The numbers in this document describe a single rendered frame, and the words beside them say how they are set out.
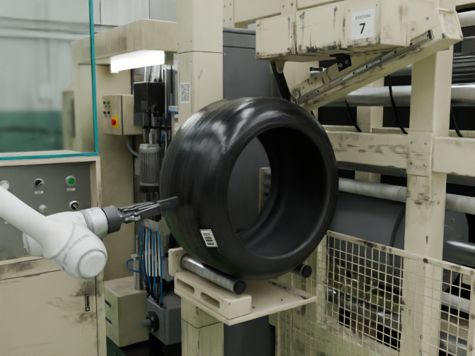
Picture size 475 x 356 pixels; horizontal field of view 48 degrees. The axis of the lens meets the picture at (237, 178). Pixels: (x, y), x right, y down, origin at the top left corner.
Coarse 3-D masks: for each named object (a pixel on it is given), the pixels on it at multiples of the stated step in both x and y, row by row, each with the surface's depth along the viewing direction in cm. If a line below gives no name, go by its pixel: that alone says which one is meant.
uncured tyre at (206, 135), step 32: (192, 128) 165; (224, 128) 155; (256, 128) 158; (288, 128) 192; (320, 128) 174; (192, 160) 155; (224, 160) 153; (288, 160) 201; (320, 160) 177; (160, 192) 169; (192, 192) 153; (224, 192) 153; (288, 192) 203; (320, 192) 191; (192, 224) 156; (224, 224) 155; (256, 224) 198; (288, 224) 199; (320, 224) 177; (192, 256) 178; (224, 256) 159; (256, 256) 163; (288, 256) 170
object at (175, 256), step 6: (168, 252) 190; (174, 252) 189; (180, 252) 190; (186, 252) 192; (168, 258) 190; (174, 258) 189; (180, 258) 190; (168, 264) 191; (174, 264) 189; (180, 264) 191; (174, 270) 190; (180, 270) 191; (186, 270) 193
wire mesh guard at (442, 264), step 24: (360, 240) 183; (384, 264) 176; (432, 264) 160; (456, 264) 155; (408, 288) 169; (432, 288) 161; (288, 312) 220; (336, 312) 197; (384, 312) 178; (336, 336) 198; (432, 336) 163
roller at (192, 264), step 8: (184, 256) 191; (184, 264) 188; (192, 264) 184; (200, 264) 182; (200, 272) 179; (208, 272) 176; (216, 272) 173; (216, 280) 171; (224, 280) 168; (232, 280) 165; (240, 280) 164; (232, 288) 164; (240, 288) 164
